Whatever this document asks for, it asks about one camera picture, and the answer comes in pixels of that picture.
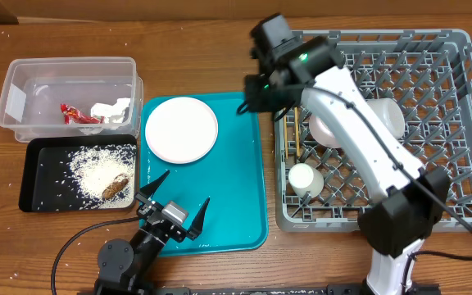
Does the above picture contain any red snack wrapper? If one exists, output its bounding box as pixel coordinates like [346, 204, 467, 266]
[60, 104, 103, 125]

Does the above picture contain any black plastic tray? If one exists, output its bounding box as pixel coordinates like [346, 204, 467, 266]
[19, 134, 137, 212]

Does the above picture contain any white rice pile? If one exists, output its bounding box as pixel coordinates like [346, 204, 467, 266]
[56, 144, 137, 210]

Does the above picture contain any grey bowl with rice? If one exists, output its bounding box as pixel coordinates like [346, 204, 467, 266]
[366, 98, 405, 139]

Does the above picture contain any large white plate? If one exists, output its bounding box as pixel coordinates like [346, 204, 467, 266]
[144, 97, 218, 164]

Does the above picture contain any brown food scrap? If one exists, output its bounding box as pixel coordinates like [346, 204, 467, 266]
[102, 174, 129, 200]

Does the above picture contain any grey dishwasher rack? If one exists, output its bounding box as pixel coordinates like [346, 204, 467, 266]
[275, 29, 472, 232]

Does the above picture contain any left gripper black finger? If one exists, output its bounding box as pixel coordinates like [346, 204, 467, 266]
[139, 170, 170, 197]
[187, 198, 210, 240]

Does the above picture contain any teal plastic tray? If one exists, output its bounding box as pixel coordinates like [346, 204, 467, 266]
[138, 92, 268, 256]

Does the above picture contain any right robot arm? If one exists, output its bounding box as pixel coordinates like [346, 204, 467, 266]
[237, 14, 451, 294]

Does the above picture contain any white paper cup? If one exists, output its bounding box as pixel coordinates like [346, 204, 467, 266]
[288, 163, 325, 197]

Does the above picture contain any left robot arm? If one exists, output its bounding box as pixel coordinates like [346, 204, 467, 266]
[93, 171, 210, 294]

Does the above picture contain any small pink bowl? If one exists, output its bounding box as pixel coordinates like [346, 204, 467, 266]
[309, 114, 341, 148]

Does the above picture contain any clear plastic bin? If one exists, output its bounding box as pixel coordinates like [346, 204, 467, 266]
[0, 57, 143, 143]

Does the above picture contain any crumpled white napkin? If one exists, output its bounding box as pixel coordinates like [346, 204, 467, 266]
[90, 98, 130, 124]

